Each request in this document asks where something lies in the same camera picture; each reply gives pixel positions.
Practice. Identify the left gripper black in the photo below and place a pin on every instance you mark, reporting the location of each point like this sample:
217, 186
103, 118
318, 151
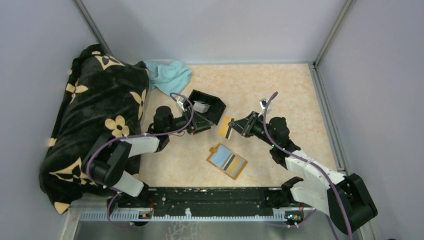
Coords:
199, 124

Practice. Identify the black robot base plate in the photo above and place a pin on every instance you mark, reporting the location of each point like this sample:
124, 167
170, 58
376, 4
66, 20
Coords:
209, 201

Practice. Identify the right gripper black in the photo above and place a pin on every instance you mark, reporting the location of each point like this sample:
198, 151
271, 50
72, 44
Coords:
245, 126

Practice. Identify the black card tray box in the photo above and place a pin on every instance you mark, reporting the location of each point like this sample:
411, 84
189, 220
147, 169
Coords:
210, 106

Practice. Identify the silver cards in tray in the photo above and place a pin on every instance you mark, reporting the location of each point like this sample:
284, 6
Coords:
201, 107

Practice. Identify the tan leather card holder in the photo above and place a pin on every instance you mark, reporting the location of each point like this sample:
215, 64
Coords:
228, 162

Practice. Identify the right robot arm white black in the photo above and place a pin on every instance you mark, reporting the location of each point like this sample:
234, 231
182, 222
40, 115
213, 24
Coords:
344, 199

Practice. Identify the light blue cloth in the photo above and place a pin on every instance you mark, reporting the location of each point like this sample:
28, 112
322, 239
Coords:
168, 78

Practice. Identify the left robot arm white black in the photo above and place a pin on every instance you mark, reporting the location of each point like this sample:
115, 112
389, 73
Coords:
107, 160

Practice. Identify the aluminium frame rail front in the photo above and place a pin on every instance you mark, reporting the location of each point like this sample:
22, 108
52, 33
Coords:
287, 216

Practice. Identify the black floral blanket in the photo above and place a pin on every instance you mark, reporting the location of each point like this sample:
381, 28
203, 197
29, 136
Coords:
103, 95

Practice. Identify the gold credit card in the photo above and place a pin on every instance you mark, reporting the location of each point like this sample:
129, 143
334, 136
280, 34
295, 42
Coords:
225, 130

